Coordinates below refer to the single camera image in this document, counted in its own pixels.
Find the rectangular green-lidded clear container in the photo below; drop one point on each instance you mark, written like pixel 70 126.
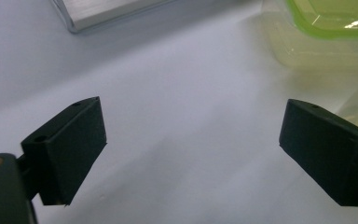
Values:
pixel 332 18

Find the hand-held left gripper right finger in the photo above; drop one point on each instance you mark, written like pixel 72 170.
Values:
pixel 326 149

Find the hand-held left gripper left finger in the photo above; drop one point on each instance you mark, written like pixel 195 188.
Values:
pixel 68 149

